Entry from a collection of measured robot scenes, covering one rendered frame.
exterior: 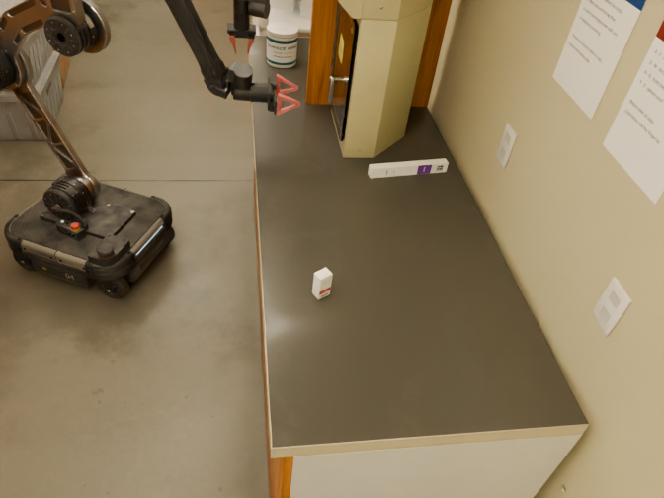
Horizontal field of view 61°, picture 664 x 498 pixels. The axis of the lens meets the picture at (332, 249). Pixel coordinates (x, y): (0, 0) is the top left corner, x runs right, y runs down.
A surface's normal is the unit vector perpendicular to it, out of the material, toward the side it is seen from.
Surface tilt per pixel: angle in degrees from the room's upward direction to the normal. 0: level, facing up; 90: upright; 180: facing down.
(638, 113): 90
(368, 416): 1
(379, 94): 90
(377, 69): 90
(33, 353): 0
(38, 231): 0
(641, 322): 90
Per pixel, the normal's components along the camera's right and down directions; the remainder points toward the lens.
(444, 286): 0.10, -0.73
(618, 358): -0.99, 0.02
